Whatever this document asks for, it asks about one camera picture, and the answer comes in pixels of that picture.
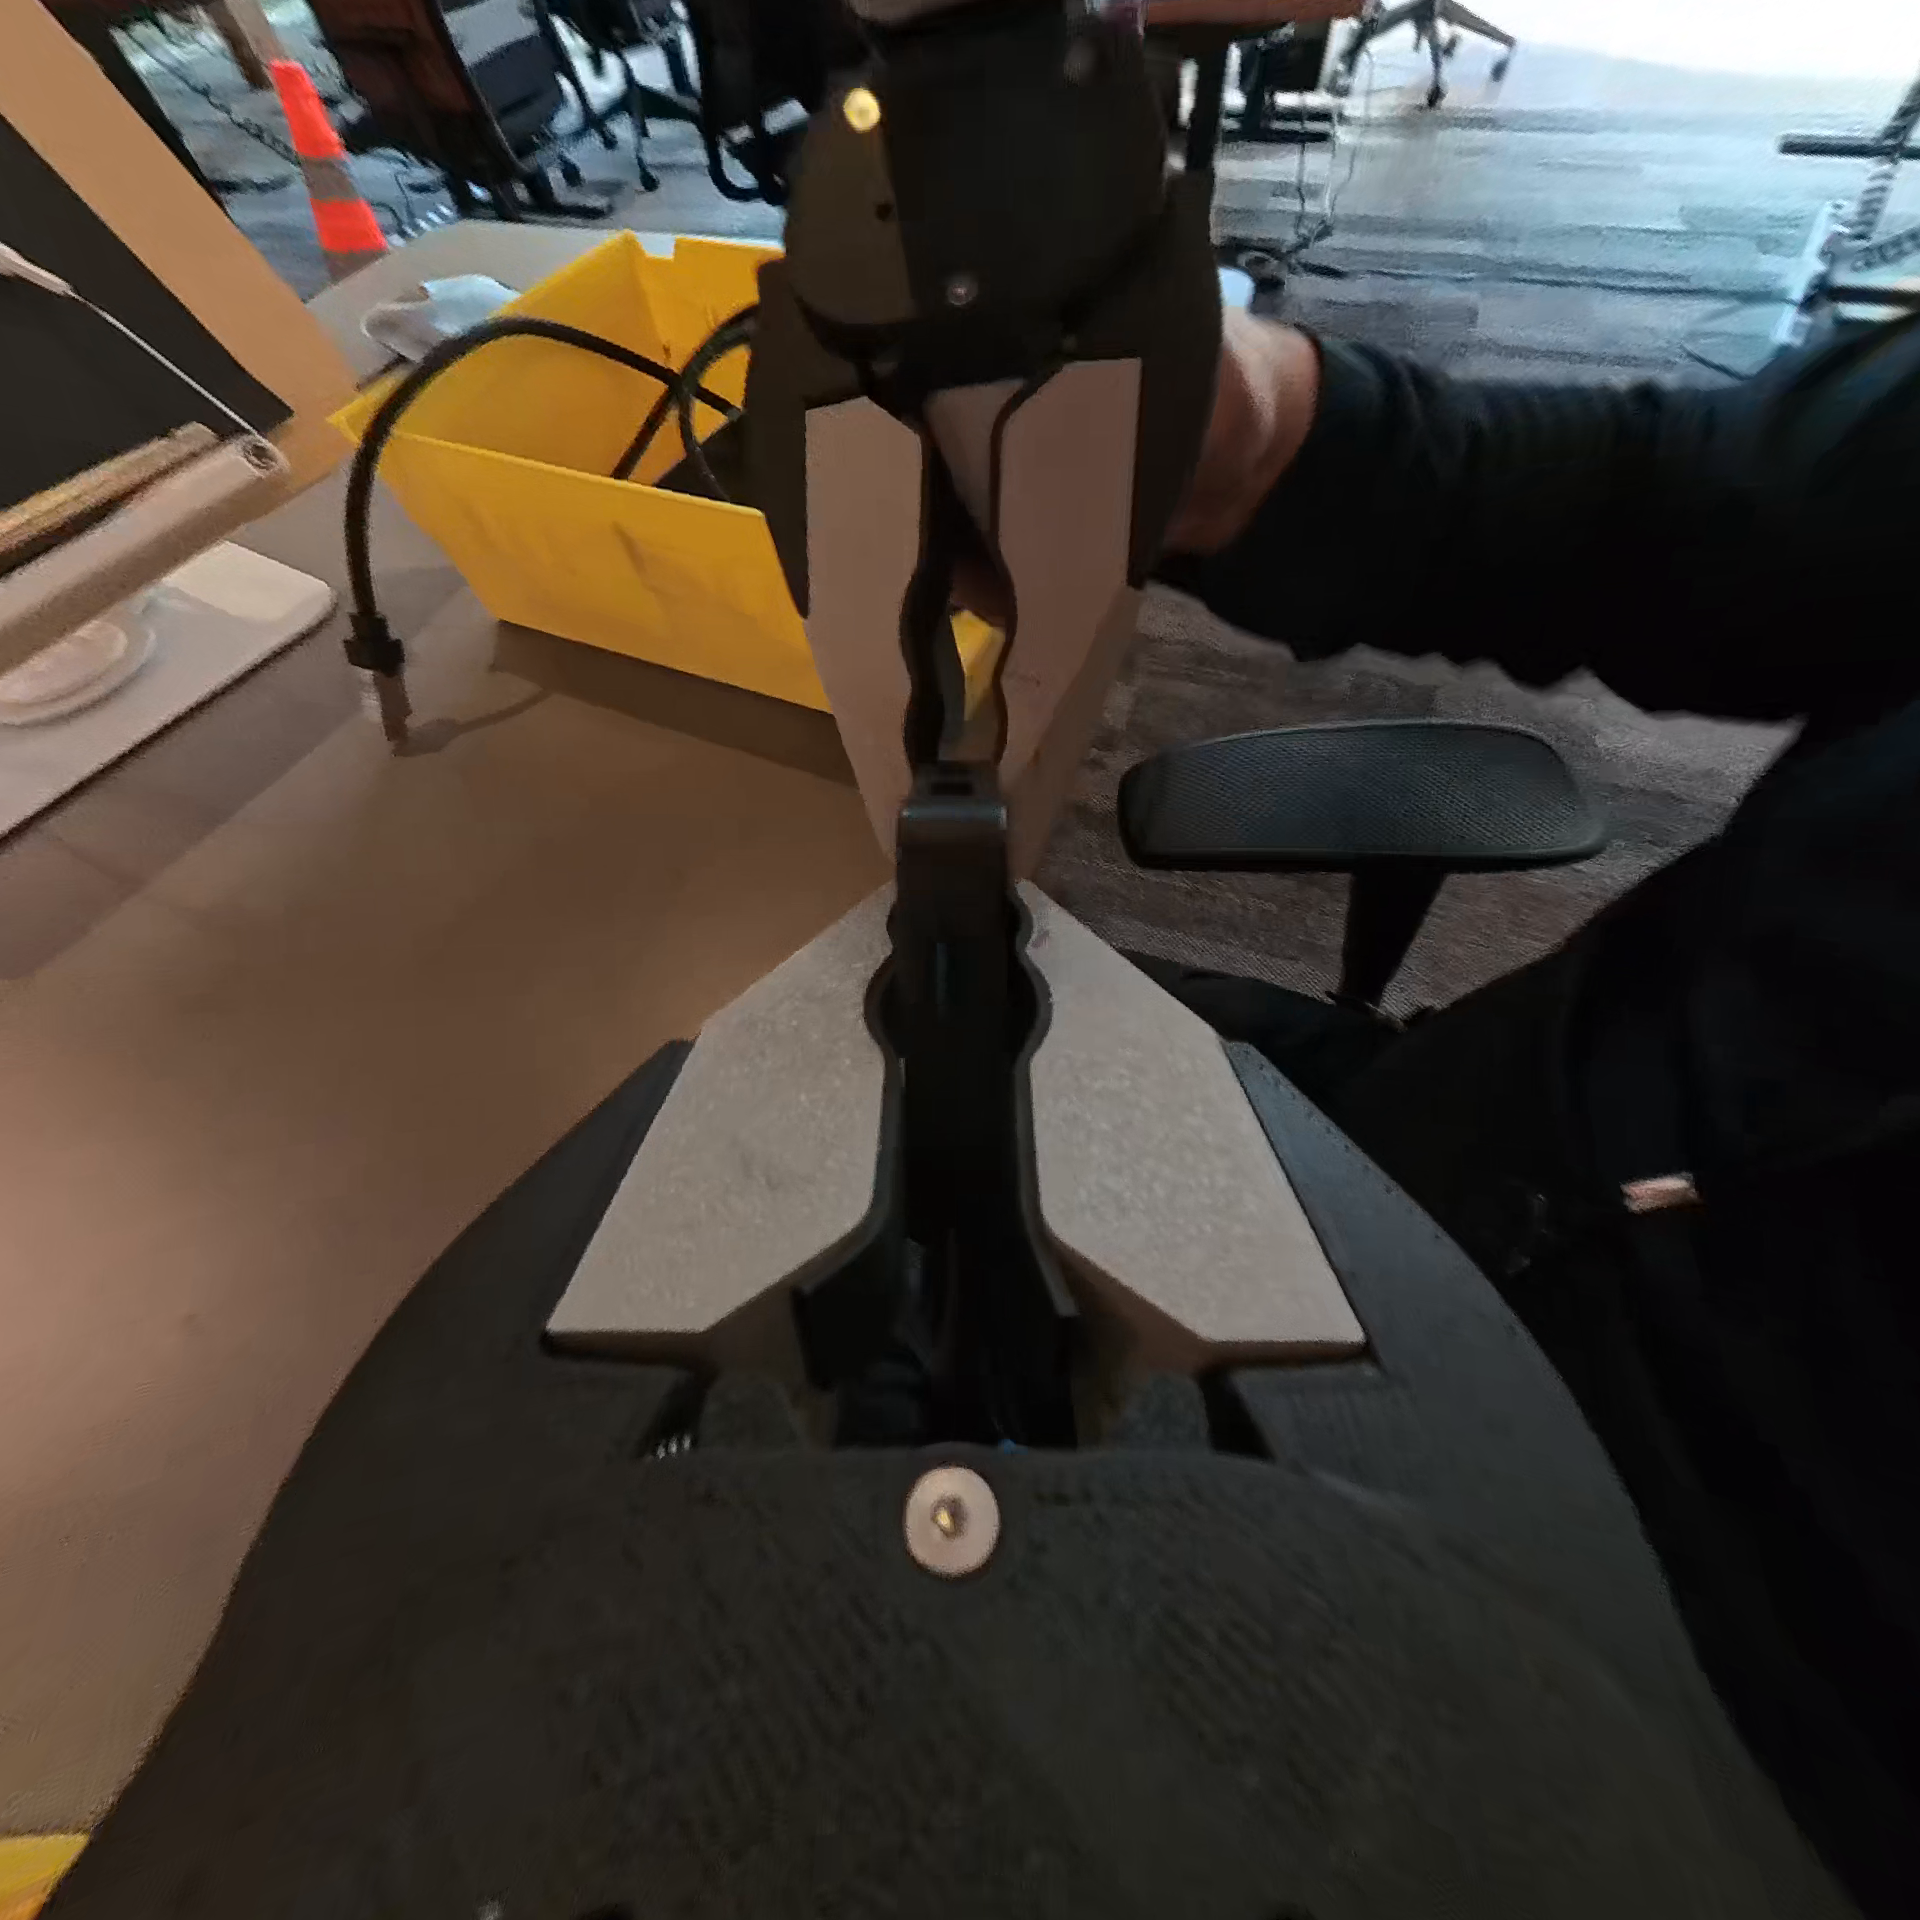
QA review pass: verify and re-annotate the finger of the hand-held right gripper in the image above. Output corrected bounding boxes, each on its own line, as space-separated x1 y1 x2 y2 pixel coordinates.
804 392 944 847
986 357 1144 882

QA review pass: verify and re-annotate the person's right forearm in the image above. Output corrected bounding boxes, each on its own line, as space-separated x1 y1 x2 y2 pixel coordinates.
1154 316 1920 724

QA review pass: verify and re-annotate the black chair armrest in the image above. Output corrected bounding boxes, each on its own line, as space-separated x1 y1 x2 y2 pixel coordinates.
1117 720 1609 1011

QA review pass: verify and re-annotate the yellow plastic bin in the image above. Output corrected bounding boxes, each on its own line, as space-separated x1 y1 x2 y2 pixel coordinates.
328 228 1007 713
0 1831 92 1920

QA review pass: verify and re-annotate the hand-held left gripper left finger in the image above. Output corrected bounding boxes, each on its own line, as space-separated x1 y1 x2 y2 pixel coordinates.
544 882 909 1391

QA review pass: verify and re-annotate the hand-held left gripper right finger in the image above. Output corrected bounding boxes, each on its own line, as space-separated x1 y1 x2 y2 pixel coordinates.
1012 882 1368 1370

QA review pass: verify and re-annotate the orange traffic cone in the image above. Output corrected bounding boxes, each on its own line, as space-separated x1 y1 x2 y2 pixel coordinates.
268 60 393 260

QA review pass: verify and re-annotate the white paper sheet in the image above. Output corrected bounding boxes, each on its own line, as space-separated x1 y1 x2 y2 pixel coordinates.
358 274 521 367

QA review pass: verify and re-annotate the person's right hand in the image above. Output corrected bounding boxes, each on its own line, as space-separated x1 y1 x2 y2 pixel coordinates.
1161 307 1325 560

